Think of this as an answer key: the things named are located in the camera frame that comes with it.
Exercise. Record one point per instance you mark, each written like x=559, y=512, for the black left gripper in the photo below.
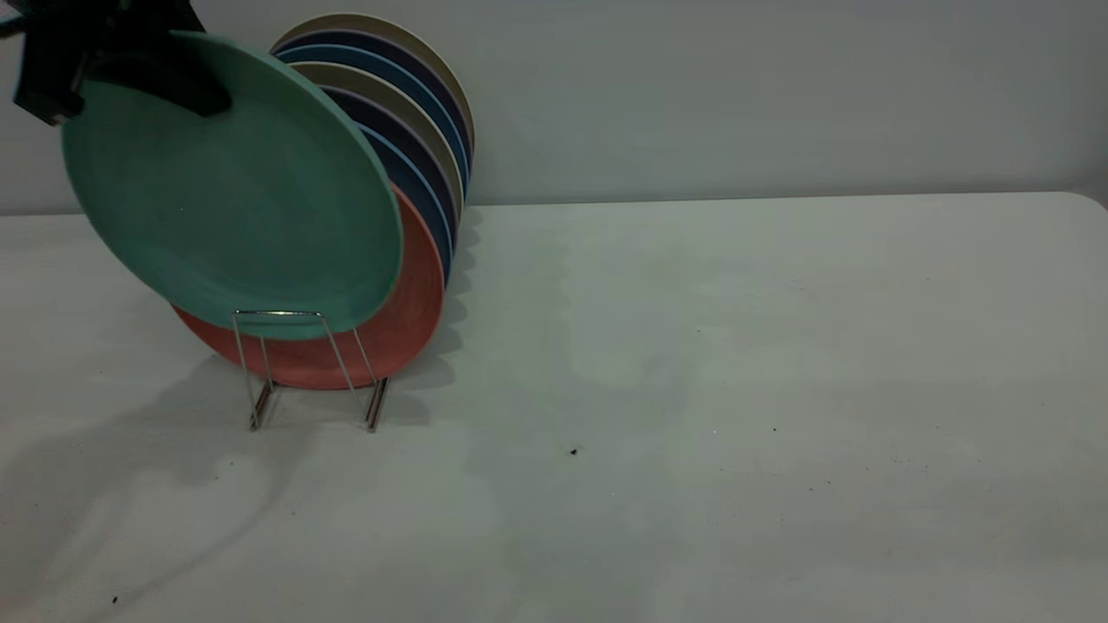
x=112, y=24

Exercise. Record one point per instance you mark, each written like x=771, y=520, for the green round plate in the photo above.
x=242, y=199

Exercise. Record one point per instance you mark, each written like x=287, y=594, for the beige round plate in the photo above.
x=389, y=95
x=372, y=23

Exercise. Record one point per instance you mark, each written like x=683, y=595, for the teal blue round plate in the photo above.
x=389, y=69

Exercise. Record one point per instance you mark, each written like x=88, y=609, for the navy plate purple rim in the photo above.
x=398, y=50
x=407, y=149

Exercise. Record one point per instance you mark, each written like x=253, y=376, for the blue plate light-blue rim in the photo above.
x=430, y=212

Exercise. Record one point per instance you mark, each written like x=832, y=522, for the pink round plate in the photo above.
x=407, y=311

